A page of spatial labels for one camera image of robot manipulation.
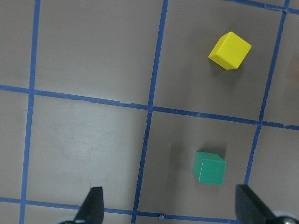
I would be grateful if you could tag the yellow wooden block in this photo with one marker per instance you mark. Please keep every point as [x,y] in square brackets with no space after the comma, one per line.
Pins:
[230,51]

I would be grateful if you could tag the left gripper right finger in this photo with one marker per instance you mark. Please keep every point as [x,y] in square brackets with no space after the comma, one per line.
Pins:
[250,209]

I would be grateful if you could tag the green wooden block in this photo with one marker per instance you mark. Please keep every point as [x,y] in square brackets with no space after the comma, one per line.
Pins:
[209,168]

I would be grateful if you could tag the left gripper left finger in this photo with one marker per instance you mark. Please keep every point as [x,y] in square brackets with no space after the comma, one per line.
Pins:
[92,209]

